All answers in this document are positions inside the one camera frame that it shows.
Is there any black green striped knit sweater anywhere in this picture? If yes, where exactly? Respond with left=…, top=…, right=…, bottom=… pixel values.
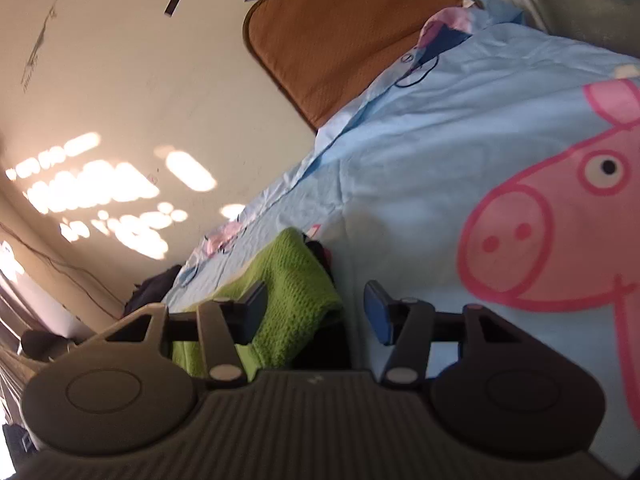
left=169, top=226, right=352, bottom=380

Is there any brown seat cushion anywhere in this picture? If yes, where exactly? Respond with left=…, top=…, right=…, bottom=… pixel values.
left=243, top=0, right=461, bottom=129

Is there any dark wall cable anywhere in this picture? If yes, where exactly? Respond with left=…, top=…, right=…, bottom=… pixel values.
left=0, top=219, right=126, bottom=309

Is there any blue cartoon pig bedsheet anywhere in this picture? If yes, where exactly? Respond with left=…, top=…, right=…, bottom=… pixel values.
left=166, top=0, right=639, bottom=474

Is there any black folded garment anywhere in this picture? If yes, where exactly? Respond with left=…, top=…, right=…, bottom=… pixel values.
left=122, top=264, right=181, bottom=316

